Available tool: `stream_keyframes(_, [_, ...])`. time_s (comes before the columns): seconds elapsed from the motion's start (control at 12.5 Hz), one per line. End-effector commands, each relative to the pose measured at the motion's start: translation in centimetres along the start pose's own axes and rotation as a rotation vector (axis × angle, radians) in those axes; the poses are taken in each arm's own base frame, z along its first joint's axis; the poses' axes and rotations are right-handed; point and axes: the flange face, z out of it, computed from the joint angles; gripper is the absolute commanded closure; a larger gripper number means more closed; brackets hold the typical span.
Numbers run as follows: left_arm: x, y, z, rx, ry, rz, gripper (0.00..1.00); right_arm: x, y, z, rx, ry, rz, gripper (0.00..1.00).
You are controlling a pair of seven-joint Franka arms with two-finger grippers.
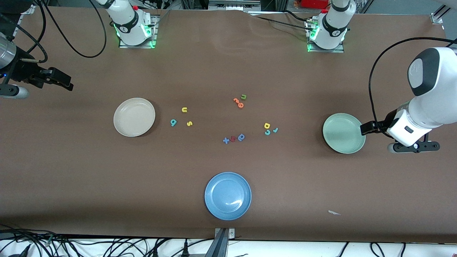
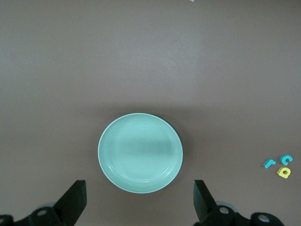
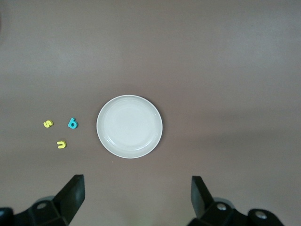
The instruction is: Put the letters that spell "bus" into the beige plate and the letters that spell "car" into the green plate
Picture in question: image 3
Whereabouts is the brown table cover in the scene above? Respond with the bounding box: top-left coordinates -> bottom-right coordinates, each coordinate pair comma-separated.
0,0 -> 301,226

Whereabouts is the teal foam letter b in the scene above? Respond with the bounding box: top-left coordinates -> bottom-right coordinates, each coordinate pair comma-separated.
67,117 -> 79,129

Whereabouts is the beige round plate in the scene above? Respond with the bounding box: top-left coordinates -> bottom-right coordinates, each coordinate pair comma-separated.
96,94 -> 163,159

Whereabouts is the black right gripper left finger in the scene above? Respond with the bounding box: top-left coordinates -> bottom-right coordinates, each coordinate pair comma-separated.
14,174 -> 85,226

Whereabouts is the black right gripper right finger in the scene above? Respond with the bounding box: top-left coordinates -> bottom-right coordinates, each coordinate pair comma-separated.
189,176 -> 250,226

